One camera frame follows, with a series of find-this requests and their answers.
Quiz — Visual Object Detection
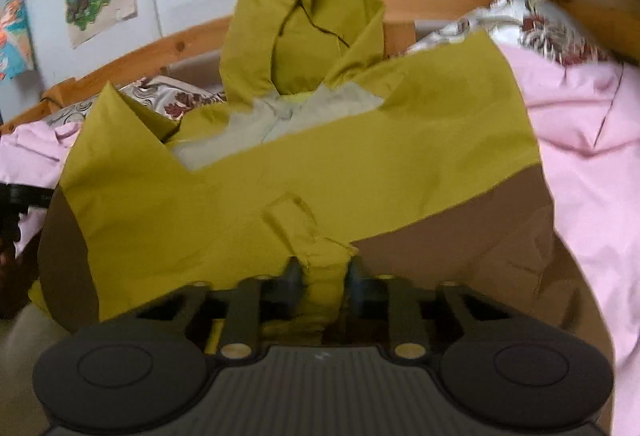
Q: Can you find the wooden bed frame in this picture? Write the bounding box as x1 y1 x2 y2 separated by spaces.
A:
0 0 640 139

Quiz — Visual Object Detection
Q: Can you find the small orange blue wall poster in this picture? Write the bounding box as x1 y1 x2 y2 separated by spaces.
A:
0 0 37 83

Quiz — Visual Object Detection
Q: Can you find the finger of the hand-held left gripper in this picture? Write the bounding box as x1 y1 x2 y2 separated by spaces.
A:
0 183 53 217

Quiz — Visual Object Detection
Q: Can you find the yellow-green hooded jacket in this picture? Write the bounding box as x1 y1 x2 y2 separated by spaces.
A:
27 0 616 432

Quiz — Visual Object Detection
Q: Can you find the pink blanket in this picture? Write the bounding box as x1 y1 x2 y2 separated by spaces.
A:
0 49 640 436

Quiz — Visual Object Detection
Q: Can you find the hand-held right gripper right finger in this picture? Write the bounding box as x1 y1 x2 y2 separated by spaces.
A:
345 259 507 362

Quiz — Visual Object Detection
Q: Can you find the floral patterned pillow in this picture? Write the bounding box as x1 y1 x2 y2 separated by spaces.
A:
404 0 613 67
47 75 228 129

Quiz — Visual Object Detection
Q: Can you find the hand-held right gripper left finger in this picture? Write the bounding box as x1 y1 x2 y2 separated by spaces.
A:
132 259 306 362

